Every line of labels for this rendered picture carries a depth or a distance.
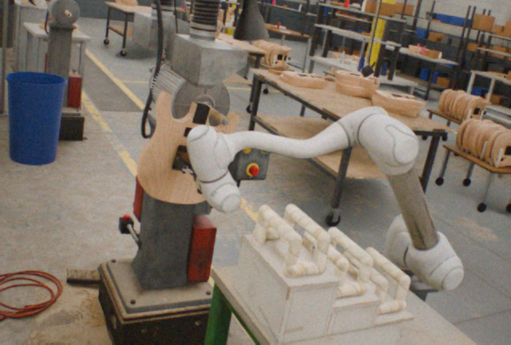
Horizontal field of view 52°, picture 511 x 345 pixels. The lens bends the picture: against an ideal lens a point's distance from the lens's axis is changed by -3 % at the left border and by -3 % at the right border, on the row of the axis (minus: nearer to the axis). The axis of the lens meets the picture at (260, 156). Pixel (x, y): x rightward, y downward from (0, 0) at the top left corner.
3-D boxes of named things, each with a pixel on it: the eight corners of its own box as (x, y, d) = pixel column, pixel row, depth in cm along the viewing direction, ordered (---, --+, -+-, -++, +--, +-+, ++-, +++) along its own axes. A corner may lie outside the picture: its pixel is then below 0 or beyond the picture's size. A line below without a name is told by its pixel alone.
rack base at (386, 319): (320, 277, 169) (321, 274, 169) (358, 272, 176) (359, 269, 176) (374, 328, 147) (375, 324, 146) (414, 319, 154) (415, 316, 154)
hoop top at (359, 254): (324, 235, 159) (326, 225, 158) (333, 234, 160) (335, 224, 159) (365, 270, 142) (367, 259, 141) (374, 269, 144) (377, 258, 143)
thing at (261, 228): (251, 239, 147) (256, 208, 145) (261, 239, 149) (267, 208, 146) (256, 245, 145) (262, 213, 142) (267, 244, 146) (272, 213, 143)
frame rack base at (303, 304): (231, 287, 155) (240, 234, 150) (277, 282, 162) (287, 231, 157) (276, 346, 132) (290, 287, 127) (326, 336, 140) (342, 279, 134)
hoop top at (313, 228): (282, 212, 149) (284, 202, 148) (292, 212, 150) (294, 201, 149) (320, 247, 132) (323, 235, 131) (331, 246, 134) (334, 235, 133)
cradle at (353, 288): (329, 293, 142) (331, 283, 141) (362, 287, 148) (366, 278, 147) (336, 300, 139) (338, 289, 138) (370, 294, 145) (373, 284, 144)
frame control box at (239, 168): (201, 173, 259) (208, 121, 252) (241, 172, 270) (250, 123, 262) (222, 194, 239) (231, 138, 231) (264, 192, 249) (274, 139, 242)
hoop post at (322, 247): (307, 268, 137) (314, 235, 134) (318, 267, 139) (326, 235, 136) (314, 275, 135) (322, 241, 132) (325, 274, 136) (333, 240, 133)
